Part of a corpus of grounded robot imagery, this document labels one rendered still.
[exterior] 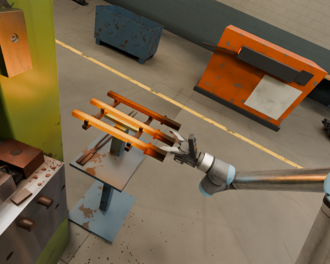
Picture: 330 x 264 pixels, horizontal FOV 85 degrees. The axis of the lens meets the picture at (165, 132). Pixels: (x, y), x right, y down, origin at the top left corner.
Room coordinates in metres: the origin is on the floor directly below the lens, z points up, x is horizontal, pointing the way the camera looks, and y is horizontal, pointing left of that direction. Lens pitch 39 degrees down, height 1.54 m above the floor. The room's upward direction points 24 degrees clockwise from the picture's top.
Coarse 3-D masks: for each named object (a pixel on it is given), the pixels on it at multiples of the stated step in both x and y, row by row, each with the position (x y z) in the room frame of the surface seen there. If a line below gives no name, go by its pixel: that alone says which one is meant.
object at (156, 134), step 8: (96, 104) 0.68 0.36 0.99; (104, 104) 0.70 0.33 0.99; (112, 112) 0.67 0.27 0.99; (120, 112) 0.69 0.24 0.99; (128, 120) 0.66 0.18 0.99; (136, 120) 0.68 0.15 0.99; (144, 128) 0.65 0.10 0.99; (152, 128) 0.68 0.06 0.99; (160, 136) 0.64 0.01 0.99; (168, 136) 0.66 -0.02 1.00; (168, 144) 0.64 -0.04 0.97
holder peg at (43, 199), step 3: (39, 198) 0.24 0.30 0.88; (42, 198) 0.24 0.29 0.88; (45, 198) 0.24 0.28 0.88; (48, 198) 0.25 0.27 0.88; (39, 201) 0.23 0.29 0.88; (42, 201) 0.23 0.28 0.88; (45, 201) 0.23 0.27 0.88; (48, 201) 0.24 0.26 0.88; (51, 201) 0.24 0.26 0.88; (42, 204) 0.23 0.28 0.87; (45, 204) 0.23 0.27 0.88; (48, 204) 0.23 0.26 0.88; (51, 204) 0.24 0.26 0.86
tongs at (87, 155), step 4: (132, 112) 1.08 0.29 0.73; (136, 112) 1.10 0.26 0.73; (132, 116) 1.03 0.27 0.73; (104, 136) 0.74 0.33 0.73; (112, 136) 0.77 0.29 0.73; (100, 140) 0.70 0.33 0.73; (108, 140) 0.73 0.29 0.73; (96, 144) 0.66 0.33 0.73; (104, 144) 0.69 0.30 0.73; (96, 148) 0.64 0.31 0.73; (88, 152) 0.59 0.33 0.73; (92, 152) 0.60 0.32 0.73; (84, 156) 0.56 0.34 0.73; (88, 156) 0.57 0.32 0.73; (92, 156) 0.58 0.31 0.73; (76, 160) 0.52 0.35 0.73; (80, 160) 0.52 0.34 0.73; (84, 160) 0.53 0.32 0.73; (88, 160) 0.55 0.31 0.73
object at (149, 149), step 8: (72, 112) 0.56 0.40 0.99; (80, 112) 0.58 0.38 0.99; (96, 120) 0.57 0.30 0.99; (104, 128) 0.55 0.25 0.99; (112, 128) 0.56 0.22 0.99; (120, 136) 0.54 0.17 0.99; (128, 136) 0.56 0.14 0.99; (136, 144) 0.54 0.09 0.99; (144, 144) 0.55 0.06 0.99; (144, 152) 0.53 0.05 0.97; (152, 152) 0.54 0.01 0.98; (160, 152) 0.54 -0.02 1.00; (160, 160) 0.53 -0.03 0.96
